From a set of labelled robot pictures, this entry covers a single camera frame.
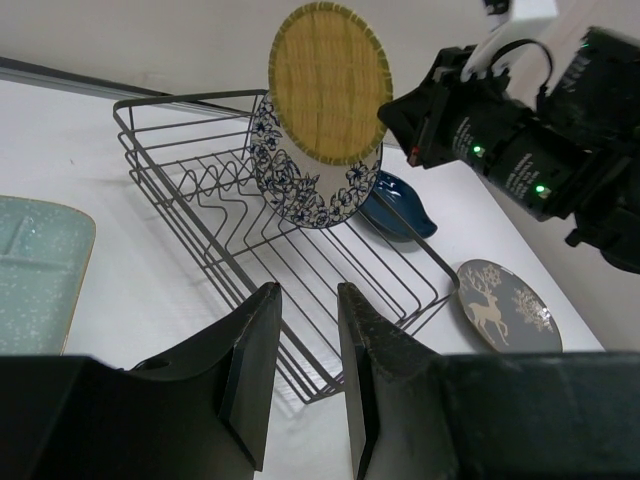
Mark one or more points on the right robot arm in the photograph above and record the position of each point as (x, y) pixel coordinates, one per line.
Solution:
(574, 153)

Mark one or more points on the light green rectangular plate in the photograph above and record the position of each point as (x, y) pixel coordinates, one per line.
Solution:
(45, 252)

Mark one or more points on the round bamboo woven plate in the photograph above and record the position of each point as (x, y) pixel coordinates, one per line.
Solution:
(328, 75)

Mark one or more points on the grey deer plate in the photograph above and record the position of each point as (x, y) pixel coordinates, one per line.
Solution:
(505, 311)

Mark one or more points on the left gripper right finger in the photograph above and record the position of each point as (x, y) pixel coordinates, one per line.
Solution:
(395, 416)

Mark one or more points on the grey wire dish rack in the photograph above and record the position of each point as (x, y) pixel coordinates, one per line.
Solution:
(190, 156)

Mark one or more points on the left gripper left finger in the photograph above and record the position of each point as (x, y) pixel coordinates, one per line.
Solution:
(206, 401)

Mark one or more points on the dark blue leaf dish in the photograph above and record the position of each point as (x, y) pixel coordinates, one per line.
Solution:
(393, 203)

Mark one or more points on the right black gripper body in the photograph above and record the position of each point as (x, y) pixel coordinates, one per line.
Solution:
(446, 118)

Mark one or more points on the blue floral round plate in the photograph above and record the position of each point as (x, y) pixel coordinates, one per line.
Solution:
(300, 189)

